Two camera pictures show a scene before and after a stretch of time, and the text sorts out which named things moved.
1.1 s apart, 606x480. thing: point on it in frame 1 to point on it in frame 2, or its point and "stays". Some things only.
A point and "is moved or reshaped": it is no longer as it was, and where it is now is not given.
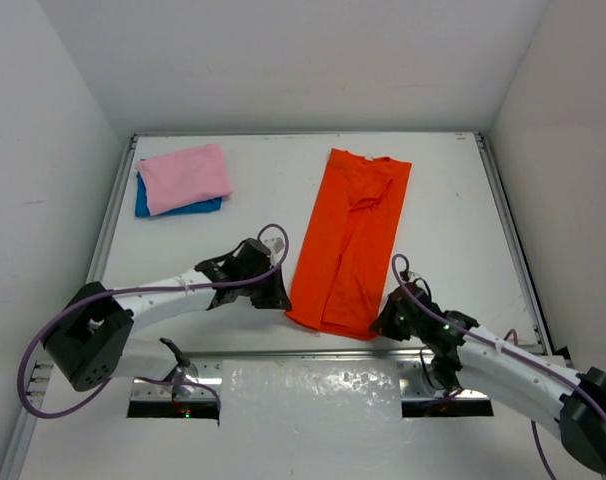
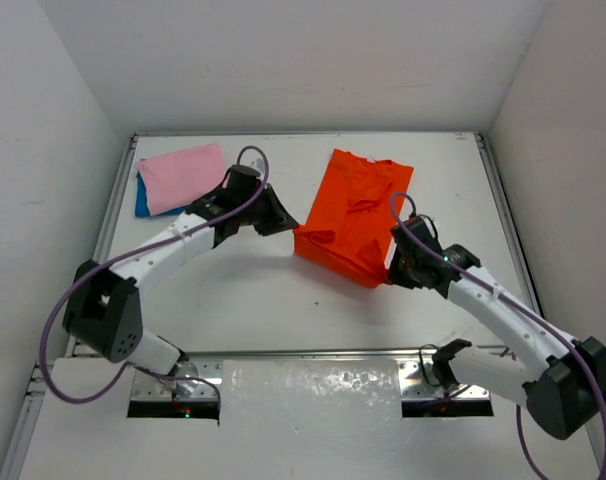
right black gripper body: (405, 328) to (400, 269)
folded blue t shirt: (142, 207) stays
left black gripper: (271, 288) to (265, 211)
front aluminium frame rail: (304, 354) stays
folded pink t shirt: (181, 179) stays
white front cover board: (289, 419) stays
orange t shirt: (347, 250) is moved or reshaped
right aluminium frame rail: (525, 272) stays
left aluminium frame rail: (96, 269) stays
